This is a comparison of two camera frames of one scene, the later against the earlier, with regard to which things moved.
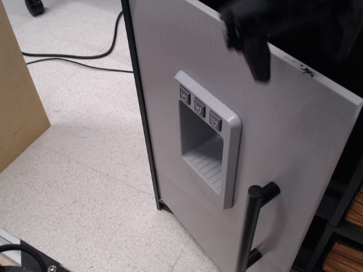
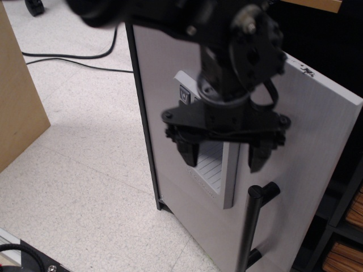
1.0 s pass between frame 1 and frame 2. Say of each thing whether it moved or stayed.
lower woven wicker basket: stayed
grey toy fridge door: stayed
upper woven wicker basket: stayed
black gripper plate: moved
